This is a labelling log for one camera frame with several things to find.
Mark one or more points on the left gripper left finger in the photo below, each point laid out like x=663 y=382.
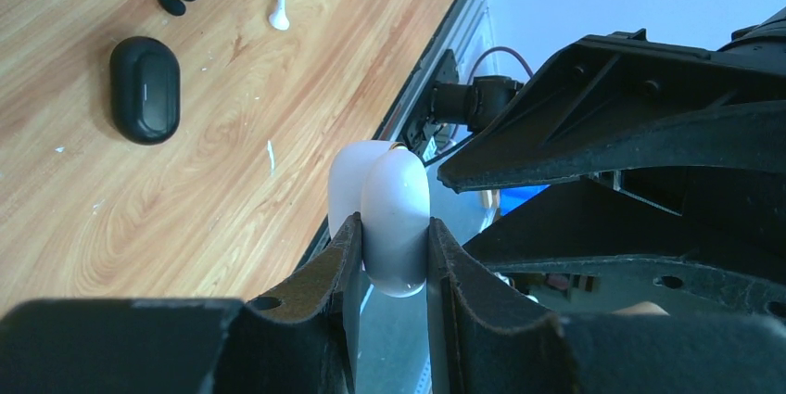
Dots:
x=300 y=336

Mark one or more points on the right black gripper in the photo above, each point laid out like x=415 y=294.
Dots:
x=586 y=228

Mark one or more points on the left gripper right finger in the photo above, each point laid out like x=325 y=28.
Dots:
x=485 y=337

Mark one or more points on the white earbud charging case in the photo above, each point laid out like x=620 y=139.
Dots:
x=387 y=185

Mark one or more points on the white earbud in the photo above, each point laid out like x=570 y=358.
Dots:
x=278 y=18

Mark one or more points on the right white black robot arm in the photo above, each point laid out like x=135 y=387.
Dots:
x=643 y=171

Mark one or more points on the black earbud charging case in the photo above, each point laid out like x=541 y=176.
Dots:
x=145 y=90

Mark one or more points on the blue bin in background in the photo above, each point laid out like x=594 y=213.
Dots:
x=512 y=198

